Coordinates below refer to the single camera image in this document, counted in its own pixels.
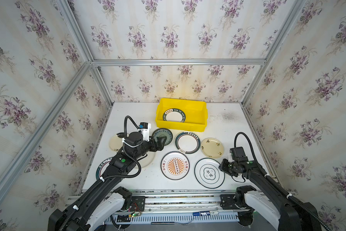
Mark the white plate black cloud outline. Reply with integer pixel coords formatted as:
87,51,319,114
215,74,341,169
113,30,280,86
194,158,225,189

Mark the cream floral plate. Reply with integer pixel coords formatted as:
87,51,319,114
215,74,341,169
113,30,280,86
201,138,225,159

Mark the white plate teal lettered rim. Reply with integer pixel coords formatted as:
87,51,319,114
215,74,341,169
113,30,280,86
163,108,186,123

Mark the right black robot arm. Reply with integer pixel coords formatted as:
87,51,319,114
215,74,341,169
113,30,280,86
219,147,322,231

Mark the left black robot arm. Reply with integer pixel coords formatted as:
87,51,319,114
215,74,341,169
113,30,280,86
48,131,167,231

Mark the yellow plastic bin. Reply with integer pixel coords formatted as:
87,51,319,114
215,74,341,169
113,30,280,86
156,98,208,132

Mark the small green patterned plate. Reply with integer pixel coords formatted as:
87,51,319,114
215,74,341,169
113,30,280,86
152,128,173,146

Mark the plain white large plate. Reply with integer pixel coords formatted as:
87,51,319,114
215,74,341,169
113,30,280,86
139,152,156,168

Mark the white plate dark green rim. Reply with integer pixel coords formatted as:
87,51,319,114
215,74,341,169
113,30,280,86
174,131,201,155

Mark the white plate orange sunburst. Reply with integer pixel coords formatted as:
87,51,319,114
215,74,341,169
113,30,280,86
160,151,190,181

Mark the small cream plate dark spot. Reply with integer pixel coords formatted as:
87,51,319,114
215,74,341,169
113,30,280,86
108,132,125,152

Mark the white plate teal red rim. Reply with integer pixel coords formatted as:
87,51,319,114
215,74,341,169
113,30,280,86
95,157,112,180

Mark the blue white marker pen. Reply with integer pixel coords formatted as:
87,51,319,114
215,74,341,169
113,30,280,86
193,210,219,217

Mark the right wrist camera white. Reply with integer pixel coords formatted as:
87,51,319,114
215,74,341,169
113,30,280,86
228,153,233,163

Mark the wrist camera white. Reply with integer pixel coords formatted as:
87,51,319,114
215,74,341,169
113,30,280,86
139,122,151,142
228,153,233,163

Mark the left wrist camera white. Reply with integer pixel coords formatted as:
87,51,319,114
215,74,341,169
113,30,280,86
139,122,151,142

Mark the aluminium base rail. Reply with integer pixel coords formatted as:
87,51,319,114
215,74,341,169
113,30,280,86
61,189,302,224

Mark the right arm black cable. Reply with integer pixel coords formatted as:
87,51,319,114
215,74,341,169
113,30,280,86
233,132,331,231

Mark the aluminium cage frame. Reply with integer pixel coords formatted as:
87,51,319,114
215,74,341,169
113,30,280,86
0,1,305,205

